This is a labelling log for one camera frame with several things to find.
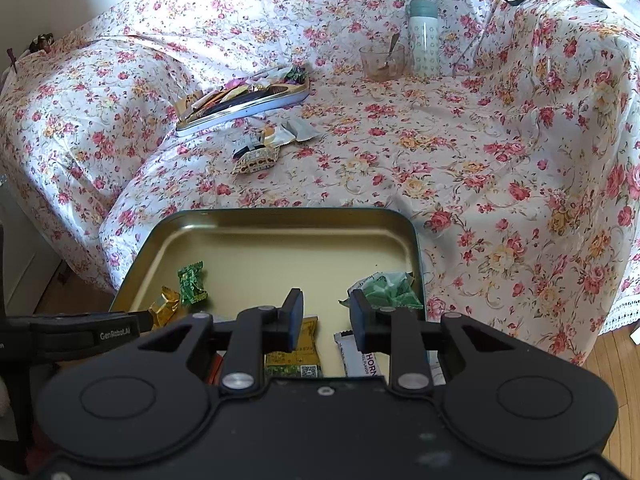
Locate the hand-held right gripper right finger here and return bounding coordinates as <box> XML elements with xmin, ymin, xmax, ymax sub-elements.
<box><xmin>349</xmin><ymin>288</ymin><xmax>518</xmax><ymax>393</ymax></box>

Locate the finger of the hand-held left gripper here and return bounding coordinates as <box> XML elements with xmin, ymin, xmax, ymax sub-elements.
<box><xmin>124</xmin><ymin>309</ymin><xmax>155</xmax><ymax>336</ymax></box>

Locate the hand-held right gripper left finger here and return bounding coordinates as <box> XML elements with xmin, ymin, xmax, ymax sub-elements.
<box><xmin>134</xmin><ymin>287</ymin><xmax>305</xmax><ymax>393</ymax></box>

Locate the yellow green pea snack packet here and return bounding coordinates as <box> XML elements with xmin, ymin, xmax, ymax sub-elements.
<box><xmin>264</xmin><ymin>316</ymin><xmax>324</xmax><ymax>379</ymax></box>

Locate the gold candy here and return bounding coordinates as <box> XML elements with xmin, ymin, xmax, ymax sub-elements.
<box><xmin>149</xmin><ymin>286</ymin><xmax>181</xmax><ymax>330</ymax></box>

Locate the white printed snack packet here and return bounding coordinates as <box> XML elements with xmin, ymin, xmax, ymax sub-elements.
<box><xmin>334</xmin><ymin>330</ymin><xmax>396</xmax><ymax>379</ymax></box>

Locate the green candy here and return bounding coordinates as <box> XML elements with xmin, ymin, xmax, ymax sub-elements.
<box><xmin>177</xmin><ymin>261</ymin><xmax>209</xmax><ymax>307</ymax></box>

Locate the gold tin tray green rim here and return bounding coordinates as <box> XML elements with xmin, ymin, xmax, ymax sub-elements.
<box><xmin>109</xmin><ymin>207</ymin><xmax>427</xmax><ymax>382</ymax></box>

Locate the pile of assorted wrapped snacks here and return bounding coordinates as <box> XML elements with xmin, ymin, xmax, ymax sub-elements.
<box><xmin>176</xmin><ymin>64</ymin><xmax>307</xmax><ymax>120</ymax></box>

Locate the patterned beige snack packet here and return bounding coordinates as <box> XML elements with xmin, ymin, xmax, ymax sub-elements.
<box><xmin>232</xmin><ymin>149</ymin><xmax>279</xmax><ymax>176</ymax></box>

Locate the floral bedsheet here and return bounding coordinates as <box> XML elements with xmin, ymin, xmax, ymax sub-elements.
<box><xmin>0</xmin><ymin>0</ymin><xmax>640</xmax><ymax>368</ymax></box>

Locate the plain white snack wrapper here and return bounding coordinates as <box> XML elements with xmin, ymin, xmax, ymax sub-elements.
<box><xmin>278</xmin><ymin>121</ymin><xmax>324</xmax><ymax>146</ymax></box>

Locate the blue oval tin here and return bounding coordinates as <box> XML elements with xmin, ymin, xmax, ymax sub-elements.
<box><xmin>175</xmin><ymin>64</ymin><xmax>309</xmax><ymax>137</ymax></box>

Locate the clear glass cup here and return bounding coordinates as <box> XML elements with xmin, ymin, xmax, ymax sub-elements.
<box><xmin>359</xmin><ymin>44</ymin><xmax>406</xmax><ymax>82</ymax></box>

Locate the metal spoon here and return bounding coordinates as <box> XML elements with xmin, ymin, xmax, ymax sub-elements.
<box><xmin>381</xmin><ymin>34</ymin><xmax>401</xmax><ymax>71</ymax></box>

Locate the white teal water bottle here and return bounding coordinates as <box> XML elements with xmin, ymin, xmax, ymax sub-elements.
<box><xmin>405</xmin><ymin>0</ymin><xmax>441</xmax><ymax>78</ymax></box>

